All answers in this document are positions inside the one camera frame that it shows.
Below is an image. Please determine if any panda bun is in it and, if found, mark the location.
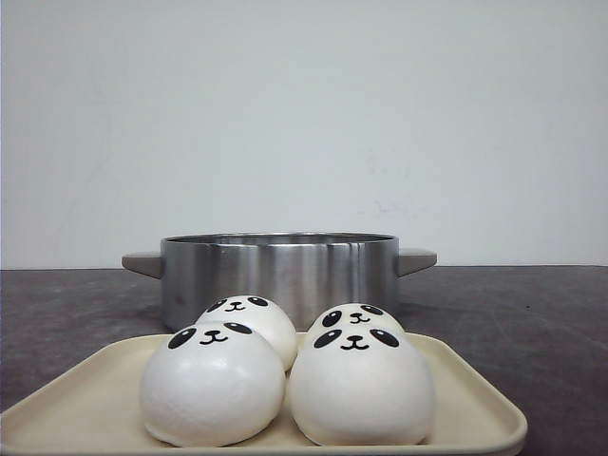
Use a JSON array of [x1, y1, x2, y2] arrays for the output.
[[196, 294, 297, 371], [140, 321, 286, 447], [303, 303, 405, 344], [288, 325, 436, 446]]

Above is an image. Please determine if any stainless steel steamer pot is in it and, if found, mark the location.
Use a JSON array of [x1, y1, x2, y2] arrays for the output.
[[122, 233, 437, 331]]

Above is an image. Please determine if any beige rectangular tray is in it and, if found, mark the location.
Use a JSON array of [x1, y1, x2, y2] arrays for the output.
[[1, 333, 527, 455]]

